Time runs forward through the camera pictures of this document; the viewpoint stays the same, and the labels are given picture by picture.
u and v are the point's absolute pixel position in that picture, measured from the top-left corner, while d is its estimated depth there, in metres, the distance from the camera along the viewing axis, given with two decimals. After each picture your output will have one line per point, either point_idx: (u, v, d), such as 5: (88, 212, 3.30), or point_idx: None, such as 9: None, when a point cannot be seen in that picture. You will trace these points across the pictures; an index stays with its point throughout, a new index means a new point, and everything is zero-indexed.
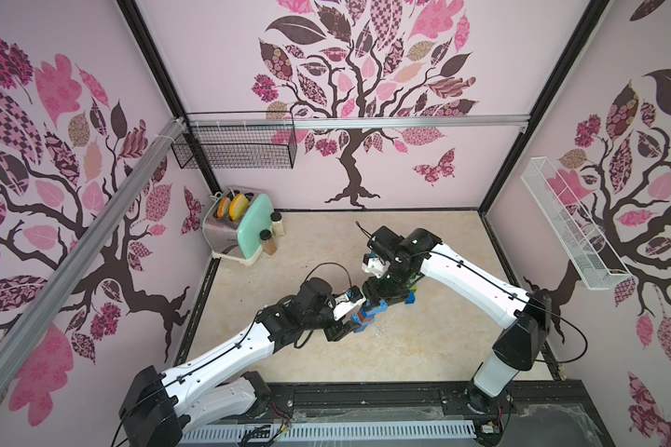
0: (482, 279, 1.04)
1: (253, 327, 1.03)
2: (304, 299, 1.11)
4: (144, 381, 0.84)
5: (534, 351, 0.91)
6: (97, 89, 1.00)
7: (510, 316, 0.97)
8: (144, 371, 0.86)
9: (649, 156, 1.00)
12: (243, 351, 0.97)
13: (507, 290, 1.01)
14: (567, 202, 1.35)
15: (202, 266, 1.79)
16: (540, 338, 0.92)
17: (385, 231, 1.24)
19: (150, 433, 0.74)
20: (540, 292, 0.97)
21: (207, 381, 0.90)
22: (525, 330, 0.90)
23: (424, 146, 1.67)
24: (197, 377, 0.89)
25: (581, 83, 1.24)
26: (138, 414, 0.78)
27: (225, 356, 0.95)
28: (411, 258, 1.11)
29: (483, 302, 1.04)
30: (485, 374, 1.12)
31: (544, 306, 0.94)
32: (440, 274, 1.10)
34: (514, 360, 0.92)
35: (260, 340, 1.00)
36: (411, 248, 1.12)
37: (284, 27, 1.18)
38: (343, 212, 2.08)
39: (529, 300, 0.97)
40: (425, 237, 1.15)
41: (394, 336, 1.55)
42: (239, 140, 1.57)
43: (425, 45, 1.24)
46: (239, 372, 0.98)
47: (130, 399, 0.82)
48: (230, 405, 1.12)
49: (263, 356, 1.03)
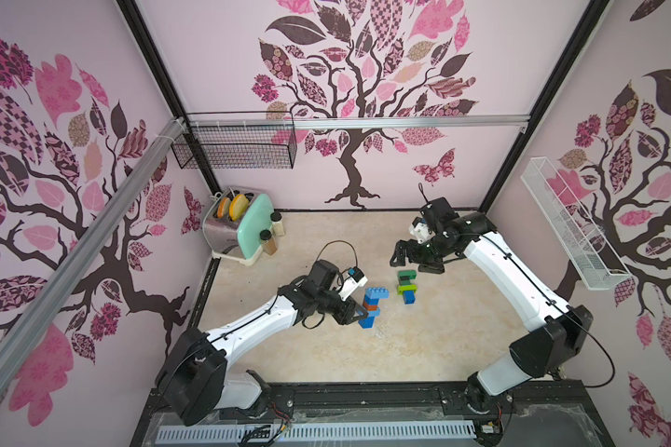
0: (524, 278, 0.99)
1: (277, 301, 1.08)
2: (316, 277, 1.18)
4: (189, 340, 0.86)
5: (554, 360, 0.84)
6: (97, 89, 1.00)
7: (540, 318, 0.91)
8: (187, 331, 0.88)
9: (649, 156, 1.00)
12: (272, 317, 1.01)
13: (547, 295, 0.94)
14: (567, 202, 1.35)
15: (202, 266, 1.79)
16: (564, 350, 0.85)
17: (443, 203, 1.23)
19: (202, 386, 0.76)
20: (581, 309, 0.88)
21: (246, 341, 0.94)
22: (550, 332, 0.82)
23: (424, 147, 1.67)
24: (239, 335, 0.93)
25: (581, 83, 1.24)
26: (182, 377, 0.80)
27: (258, 319, 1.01)
28: (459, 236, 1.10)
29: (516, 300, 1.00)
30: (490, 372, 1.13)
31: (582, 323, 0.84)
32: (483, 260, 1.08)
34: (527, 364, 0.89)
35: (285, 306, 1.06)
36: (464, 225, 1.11)
37: (284, 27, 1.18)
38: (343, 212, 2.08)
39: (568, 313, 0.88)
40: (480, 220, 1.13)
41: (394, 336, 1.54)
42: (239, 140, 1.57)
43: (425, 45, 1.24)
46: (268, 336, 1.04)
47: (172, 361, 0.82)
48: (243, 395, 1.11)
49: (284, 326, 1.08)
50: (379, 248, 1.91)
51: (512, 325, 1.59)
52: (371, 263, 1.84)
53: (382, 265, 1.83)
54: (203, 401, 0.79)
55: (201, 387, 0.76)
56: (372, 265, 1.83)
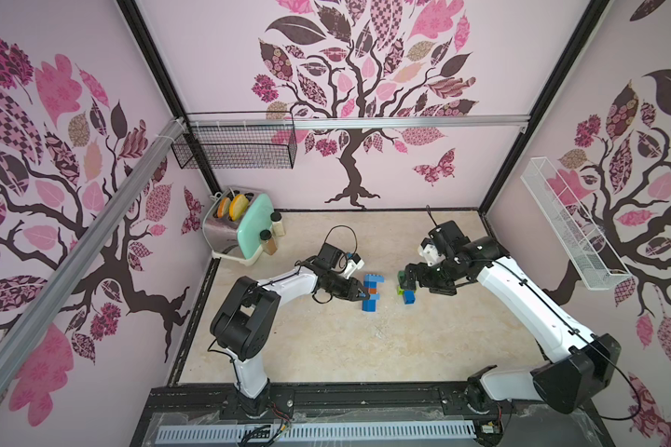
0: (542, 304, 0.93)
1: (302, 266, 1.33)
2: (327, 255, 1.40)
4: (240, 291, 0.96)
5: (583, 396, 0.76)
6: (97, 89, 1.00)
7: (564, 349, 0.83)
8: (239, 281, 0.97)
9: (649, 156, 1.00)
12: (301, 277, 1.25)
13: (568, 324, 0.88)
14: (567, 202, 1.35)
15: (201, 266, 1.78)
16: (592, 384, 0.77)
17: (452, 228, 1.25)
19: (263, 319, 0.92)
20: (606, 337, 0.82)
21: (288, 290, 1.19)
22: (577, 364, 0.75)
23: (424, 147, 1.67)
24: (280, 285, 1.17)
25: (581, 83, 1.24)
26: (236, 321, 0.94)
27: (290, 277, 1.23)
28: (471, 262, 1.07)
29: (536, 329, 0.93)
30: (497, 378, 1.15)
31: (610, 355, 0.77)
32: (497, 286, 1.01)
34: (554, 399, 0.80)
35: (308, 272, 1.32)
36: (475, 251, 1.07)
37: (284, 27, 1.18)
38: (343, 212, 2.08)
39: (592, 343, 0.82)
40: (492, 245, 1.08)
41: (394, 336, 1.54)
42: (239, 140, 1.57)
43: (425, 45, 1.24)
46: (296, 296, 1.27)
47: (227, 306, 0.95)
48: (253, 377, 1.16)
49: (308, 290, 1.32)
50: (379, 248, 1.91)
51: (512, 325, 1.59)
52: (372, 263, 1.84)
53: (382, 265, 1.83)
54: (262, 335, 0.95)
55: (261, 322, 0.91)
56: (372, 265, 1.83)
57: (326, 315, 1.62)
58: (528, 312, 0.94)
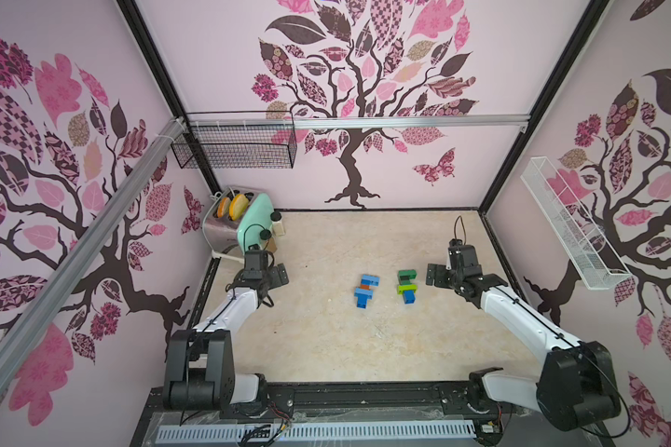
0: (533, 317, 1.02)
1: (236, 290, 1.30)
2: (253, 263, 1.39)
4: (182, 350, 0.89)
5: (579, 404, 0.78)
6: (97, 88, 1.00)
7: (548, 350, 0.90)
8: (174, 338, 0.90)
9: (649, 156, 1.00)
12: (241, 300, 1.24)
13: (556, 330, 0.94)
14: (567, 202, 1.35)
15: (201, 266, 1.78)
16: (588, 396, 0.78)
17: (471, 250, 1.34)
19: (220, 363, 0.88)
20: (594, 344, 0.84)
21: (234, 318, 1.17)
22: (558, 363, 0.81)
23: (424, 146, 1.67)
24: (224, 319, 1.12)
25: (581, 83, 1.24)
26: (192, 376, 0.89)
27: (231, 305, 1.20)
28: (472, 291, 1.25)
29: (529, 339, 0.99)
30: (499, 380, 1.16)
31: (599, 362, 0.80)
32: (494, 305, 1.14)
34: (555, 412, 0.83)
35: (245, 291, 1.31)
36: (476, 283, 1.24)
37: (284, 27, 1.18)
38: (343, 212, 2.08)
39: (579, 345, 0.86)
40: (495, 279, 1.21)
41: (394, 335, 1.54)
42: (239, 140, 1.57)
43: (425, 45, 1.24)
46: (244, 318, 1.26)
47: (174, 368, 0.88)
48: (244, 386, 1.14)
49: (253, 307, 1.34)
50: (379, 248, 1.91)
51: None
52: (371, 263, 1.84)
53: (382, 265, 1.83)
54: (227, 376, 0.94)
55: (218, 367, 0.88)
56: (372, 264, 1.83)
57: (325, 315, 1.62)
58: (521, 322, 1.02)
